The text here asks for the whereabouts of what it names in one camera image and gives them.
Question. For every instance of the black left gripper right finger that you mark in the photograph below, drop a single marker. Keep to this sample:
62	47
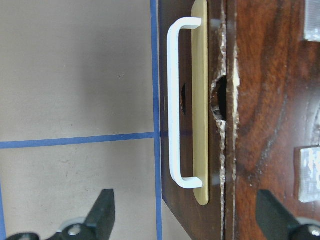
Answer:
277	223

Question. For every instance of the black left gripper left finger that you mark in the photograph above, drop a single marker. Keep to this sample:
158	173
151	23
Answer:
99	223

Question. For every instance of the wooden drawer with white handle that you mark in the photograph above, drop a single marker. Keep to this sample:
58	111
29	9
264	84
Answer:
201	222

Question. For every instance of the dark wooden drawer box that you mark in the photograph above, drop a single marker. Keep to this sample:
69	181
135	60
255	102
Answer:
273	109

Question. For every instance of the brown paper table cover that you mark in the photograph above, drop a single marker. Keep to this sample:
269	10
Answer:
79	113

